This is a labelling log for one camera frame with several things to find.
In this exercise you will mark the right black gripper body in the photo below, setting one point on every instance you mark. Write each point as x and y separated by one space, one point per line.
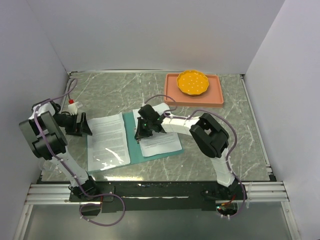
145 129

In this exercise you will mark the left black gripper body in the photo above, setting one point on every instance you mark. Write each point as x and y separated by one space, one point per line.
69 122

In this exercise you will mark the printed paper sheet top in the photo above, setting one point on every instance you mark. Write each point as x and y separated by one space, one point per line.
107 147

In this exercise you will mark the teal file folder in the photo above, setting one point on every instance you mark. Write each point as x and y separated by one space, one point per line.
134 149

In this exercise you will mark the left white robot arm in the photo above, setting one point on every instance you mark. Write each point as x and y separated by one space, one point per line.
45 131

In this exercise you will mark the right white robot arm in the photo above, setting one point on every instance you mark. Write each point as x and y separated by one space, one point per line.
211 138

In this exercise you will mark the clear glass cup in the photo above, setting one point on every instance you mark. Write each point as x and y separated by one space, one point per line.
47 166

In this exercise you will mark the orange dotted plate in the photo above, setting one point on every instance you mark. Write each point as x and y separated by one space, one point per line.
192 82

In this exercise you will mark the pink rectangular tray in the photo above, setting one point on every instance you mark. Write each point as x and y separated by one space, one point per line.
212 98

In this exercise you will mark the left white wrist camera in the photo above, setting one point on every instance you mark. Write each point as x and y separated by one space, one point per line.
73 107

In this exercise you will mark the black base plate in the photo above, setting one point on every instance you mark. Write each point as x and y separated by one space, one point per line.
112 203

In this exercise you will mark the aluminium frame rail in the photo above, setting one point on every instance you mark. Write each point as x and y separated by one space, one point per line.
266 191

